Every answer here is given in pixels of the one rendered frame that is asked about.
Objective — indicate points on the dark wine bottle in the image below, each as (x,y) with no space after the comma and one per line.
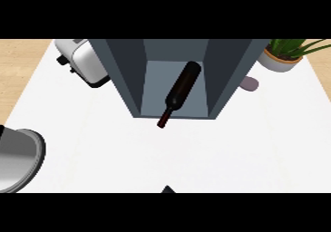
(184,86)

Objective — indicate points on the green plant in white pot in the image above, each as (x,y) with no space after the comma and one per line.
(282,57)

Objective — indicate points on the silver round pot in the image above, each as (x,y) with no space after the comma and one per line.
(14,160)

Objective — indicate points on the small mauve round object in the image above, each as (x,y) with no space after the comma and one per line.
(251,83)

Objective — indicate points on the white toaster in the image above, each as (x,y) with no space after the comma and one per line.
(85,62)

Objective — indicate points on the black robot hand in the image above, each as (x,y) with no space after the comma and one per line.
(168,190)

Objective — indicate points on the dark grey open cabinet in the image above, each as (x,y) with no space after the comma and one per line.
(128,75)

